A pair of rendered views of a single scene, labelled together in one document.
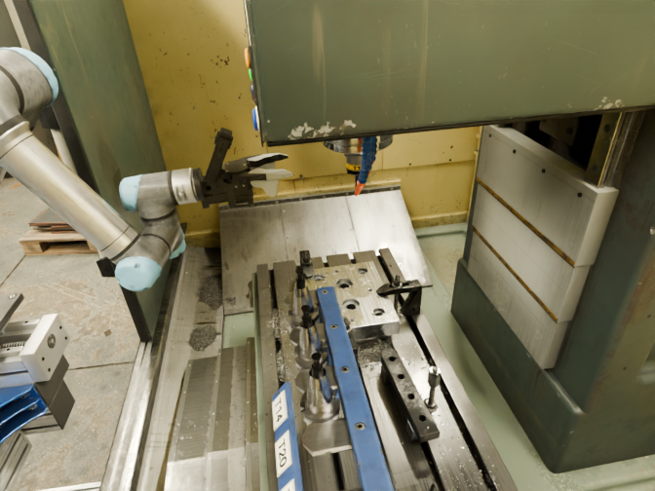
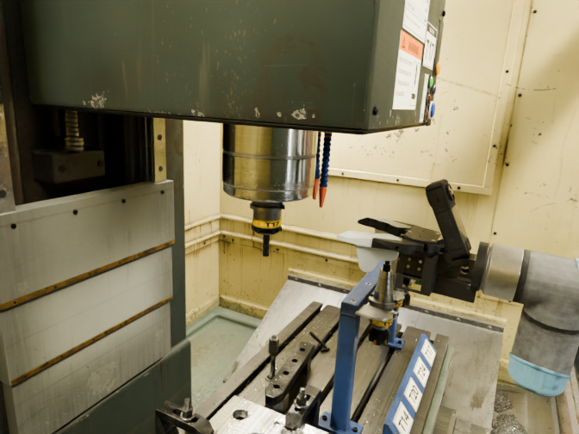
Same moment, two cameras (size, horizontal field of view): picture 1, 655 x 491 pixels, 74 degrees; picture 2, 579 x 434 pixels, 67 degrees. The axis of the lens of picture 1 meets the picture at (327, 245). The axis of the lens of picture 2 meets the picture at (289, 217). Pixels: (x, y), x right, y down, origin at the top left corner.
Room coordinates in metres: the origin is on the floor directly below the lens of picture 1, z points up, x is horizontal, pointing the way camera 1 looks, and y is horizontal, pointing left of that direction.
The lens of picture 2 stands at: (1.53, 0.37, 1.64)
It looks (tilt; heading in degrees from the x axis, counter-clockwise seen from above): 15 degrees down; 214
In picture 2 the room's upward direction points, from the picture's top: 3 degrees clockwise
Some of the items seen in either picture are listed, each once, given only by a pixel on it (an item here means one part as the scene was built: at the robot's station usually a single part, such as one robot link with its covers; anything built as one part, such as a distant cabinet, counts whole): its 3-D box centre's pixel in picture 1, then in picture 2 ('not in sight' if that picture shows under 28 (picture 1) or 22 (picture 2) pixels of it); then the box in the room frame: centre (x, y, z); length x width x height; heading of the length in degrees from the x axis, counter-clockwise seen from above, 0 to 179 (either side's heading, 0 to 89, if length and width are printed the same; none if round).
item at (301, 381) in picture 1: (315, 380); not in sight; (0.51, 0.03, 1.21); 0.07 x 0.05 x 0.01; 98
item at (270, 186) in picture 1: (271, 183); (382, 237); (0.86, 0.11, 1.42); 0.09 x 0.03 x 0.06; 74
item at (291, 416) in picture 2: (346, 341); (301, 416); (0.83, -0.04, 0.97); 0.13 x 0.03 x 0.15; 8
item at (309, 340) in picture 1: (309, 337); (396, 268); (0.56, 0.04, 1.26); 0.04 x 0.04 x 0.07
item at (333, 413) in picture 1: (320, 406); not in sight; (0.45, 0.03, 1.21); 0.06 x 0.06 x 0.03
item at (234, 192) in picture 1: (225, 183); (439, 262); (0.89, 0.22, 1.42); 0.12 x 0.08 x 0.09; 98
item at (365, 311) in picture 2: (300, 299); (375, 313); (0.73, 0.06, 1.21); 0.07 x 0.05 x 0.01; 98
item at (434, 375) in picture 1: (432, 387); (273, 356); (0.68, -0.23, 0.96); 0.03 x 0.03 x 0.13
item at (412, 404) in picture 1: (404, 395); (289, 377); (0.69, -0.17, 0.93); 0.26 x 0.05 x 0.06; 13
